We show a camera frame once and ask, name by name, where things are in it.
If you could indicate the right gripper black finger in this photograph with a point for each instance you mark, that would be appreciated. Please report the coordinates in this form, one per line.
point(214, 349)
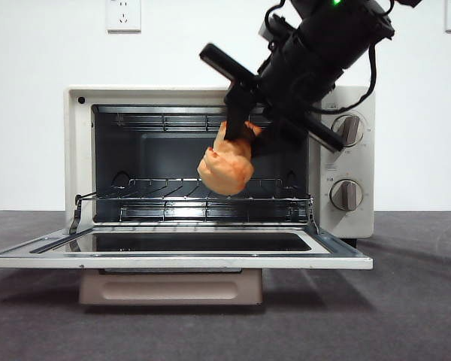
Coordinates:
point(268, 143)
point(236, 124)

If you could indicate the orange-brown bread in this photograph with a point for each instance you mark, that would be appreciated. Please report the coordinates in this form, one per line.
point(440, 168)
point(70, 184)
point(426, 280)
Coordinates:
point(225, 169)

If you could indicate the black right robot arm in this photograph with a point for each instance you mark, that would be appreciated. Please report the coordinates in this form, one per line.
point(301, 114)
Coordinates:
point(323, 49)

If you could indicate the cream Toshiba toaster oven body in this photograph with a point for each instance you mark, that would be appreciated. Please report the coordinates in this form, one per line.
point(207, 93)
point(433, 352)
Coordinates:
point(79, 169)

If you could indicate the cream temperature knob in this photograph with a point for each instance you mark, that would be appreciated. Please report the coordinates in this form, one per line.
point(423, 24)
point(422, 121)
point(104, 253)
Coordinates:
point(351, 129)

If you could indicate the cream timer knob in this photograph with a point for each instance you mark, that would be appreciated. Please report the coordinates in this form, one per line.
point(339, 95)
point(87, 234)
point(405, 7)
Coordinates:
point(345, 195)

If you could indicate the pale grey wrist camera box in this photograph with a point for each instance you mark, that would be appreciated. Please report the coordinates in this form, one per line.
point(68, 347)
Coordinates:
point(262, 30)

